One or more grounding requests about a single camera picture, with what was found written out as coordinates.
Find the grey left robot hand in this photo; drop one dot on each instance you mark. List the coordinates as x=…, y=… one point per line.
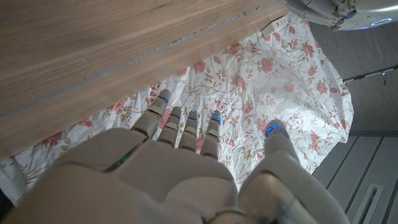
x=357, y=12

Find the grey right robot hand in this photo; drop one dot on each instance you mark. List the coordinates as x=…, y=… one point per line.
x=155, y=180

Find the white power strip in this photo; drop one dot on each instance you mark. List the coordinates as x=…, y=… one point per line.
x=275, y=26

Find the floral backdrop cloth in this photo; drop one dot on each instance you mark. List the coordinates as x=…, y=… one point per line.
x=264, y=77

